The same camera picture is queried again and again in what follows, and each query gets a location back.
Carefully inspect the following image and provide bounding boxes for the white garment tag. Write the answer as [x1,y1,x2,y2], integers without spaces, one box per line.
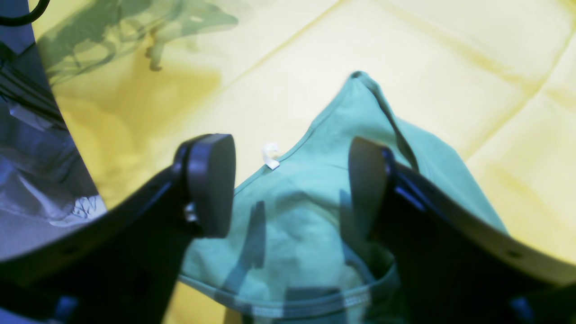
[262,142,280,170]

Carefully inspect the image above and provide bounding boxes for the green T-shirt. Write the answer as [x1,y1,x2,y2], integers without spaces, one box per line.
[179,71,507,324]

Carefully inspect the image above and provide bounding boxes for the yellow table cloth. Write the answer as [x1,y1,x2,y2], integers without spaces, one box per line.
[28,0,576,324]

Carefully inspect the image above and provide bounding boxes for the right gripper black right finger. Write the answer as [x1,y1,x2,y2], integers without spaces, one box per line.
[348,137,576,324]

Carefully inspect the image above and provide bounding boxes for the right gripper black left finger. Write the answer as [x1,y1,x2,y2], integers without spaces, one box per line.
[1,134,236,324]

